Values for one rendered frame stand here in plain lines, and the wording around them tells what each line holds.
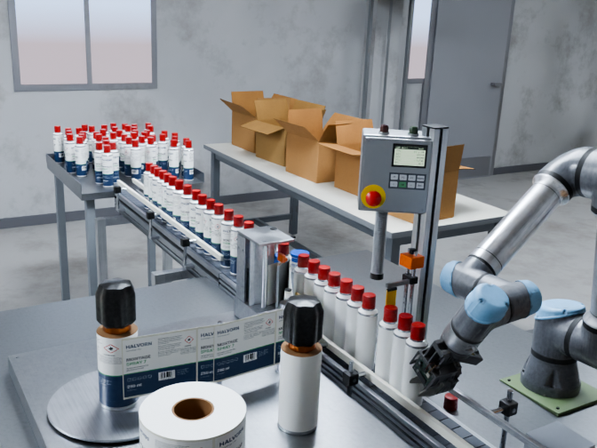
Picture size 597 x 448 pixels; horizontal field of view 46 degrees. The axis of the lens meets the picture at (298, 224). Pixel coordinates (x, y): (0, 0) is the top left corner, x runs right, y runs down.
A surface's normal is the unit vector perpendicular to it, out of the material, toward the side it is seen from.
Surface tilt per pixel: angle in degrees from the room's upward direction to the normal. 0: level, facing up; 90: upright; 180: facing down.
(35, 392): 0
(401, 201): 90
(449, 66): 90
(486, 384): 0
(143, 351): 90
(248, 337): 90
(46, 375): 0
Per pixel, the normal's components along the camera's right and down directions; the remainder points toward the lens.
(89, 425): 0.04, -0.95
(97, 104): 0.50, 0.28
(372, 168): -0.07, 0.29
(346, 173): -0.85, 0.14
